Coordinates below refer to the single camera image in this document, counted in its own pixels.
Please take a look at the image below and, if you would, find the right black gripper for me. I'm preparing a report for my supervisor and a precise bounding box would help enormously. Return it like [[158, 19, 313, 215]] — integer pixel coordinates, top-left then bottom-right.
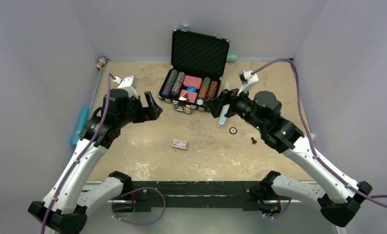
[[204, 84, 266, 132]]

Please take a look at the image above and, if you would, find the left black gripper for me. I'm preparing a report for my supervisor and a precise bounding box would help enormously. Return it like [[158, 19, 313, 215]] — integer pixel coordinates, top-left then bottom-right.
[[117, 91, 162, 128]]

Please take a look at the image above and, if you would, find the blue stapler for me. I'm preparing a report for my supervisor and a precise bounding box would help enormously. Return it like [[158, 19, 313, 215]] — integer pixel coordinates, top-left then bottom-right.
[[218, 106, 229, 128]]

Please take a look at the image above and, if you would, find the green stapler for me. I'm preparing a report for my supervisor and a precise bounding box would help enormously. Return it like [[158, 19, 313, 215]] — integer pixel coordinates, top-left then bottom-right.
[[224, 81, 230, 90]]

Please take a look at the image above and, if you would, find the red white staple box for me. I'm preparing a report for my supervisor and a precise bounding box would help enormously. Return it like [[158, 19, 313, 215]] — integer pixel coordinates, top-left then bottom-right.
[[172, 139, 188, 150]]

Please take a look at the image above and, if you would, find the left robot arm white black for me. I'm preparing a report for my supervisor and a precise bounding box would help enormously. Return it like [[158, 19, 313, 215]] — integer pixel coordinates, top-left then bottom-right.
[[28, 89, 162, 234]]

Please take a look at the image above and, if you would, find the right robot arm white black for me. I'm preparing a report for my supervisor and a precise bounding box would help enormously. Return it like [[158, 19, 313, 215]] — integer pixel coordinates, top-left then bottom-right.
[[204, 89, 372, 227]]

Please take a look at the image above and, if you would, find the blue dealer button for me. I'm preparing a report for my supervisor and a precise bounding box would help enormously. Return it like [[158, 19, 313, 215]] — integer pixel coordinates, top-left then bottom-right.
[[186, 86, 197, 93]]

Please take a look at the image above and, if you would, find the brown poker chip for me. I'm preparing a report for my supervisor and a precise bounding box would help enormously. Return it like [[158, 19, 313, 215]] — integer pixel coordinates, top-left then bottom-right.
[[229, 127, 237, 135]]

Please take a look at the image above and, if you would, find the pink card deck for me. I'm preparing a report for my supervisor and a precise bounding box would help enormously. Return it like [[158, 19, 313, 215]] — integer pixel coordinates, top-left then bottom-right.
[[183, 76, 203, 89]]

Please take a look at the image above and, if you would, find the black poker chip case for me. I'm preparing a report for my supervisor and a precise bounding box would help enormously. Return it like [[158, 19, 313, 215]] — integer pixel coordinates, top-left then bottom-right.
[[158, 29, 230, 112]]

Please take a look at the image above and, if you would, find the mint green cylinder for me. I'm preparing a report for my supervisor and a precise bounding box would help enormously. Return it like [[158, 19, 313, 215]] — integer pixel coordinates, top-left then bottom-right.
[[226, 54, 238, 63]]

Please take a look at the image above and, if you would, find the teal cylinder tool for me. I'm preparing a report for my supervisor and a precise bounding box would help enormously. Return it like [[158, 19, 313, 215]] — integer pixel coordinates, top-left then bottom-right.
[[70, 105, 89, 148]]

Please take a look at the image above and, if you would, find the small orange bottle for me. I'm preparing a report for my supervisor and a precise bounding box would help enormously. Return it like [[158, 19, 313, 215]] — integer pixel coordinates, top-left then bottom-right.
[[96, 56, 108, 69]]

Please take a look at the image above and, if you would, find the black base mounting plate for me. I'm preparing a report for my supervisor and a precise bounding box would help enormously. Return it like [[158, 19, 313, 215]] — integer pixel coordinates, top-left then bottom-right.
[[114, 181, 281, 213]]

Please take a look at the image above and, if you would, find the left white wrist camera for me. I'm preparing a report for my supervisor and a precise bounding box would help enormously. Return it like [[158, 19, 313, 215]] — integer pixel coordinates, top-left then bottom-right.
[[113, 76, 138, 98]]

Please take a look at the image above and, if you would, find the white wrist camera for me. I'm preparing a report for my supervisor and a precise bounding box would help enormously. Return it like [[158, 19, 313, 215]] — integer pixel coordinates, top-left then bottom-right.
[[113, 76, 138, 98], [237, 70, 259, 96]]

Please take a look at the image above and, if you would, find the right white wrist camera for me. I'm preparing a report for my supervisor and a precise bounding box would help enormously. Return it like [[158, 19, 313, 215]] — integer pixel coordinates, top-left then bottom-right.
[[237, 70, 259, 96]]

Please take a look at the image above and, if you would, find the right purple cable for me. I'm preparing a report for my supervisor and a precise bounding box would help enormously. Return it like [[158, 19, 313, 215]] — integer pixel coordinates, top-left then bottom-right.
[[251, 58, 387, 220]]

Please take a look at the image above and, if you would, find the aluminium frame rail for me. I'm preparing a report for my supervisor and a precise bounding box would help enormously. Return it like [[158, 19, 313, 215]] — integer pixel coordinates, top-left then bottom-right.
[[73, 66, 347, 234]]

